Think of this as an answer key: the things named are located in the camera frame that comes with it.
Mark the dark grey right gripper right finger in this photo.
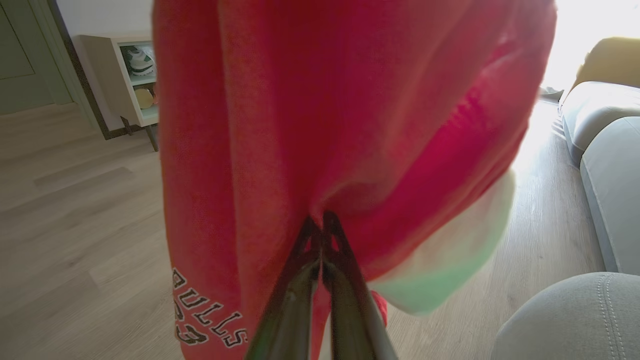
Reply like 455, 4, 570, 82
322, 211, 399, 360

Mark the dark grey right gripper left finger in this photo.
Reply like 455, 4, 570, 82
245, 215, 322, 360

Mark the red Bulls basketball jersey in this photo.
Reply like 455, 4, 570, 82
152, 0, 558, 360

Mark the grey fabric sofa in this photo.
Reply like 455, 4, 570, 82
492, 80, 640, 360

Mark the yellow round object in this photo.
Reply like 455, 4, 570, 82
134, 87, 155, 110

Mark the white and green sneaker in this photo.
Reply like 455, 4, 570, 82
124, 46, 157, 77

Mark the beige open shelf cabinet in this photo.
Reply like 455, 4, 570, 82
80, 34, 161, 152

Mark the mustard yellow cushion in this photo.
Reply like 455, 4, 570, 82
572, 37, 640, 92

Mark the green panelled door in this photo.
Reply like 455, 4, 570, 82
0, 0, 73, 116

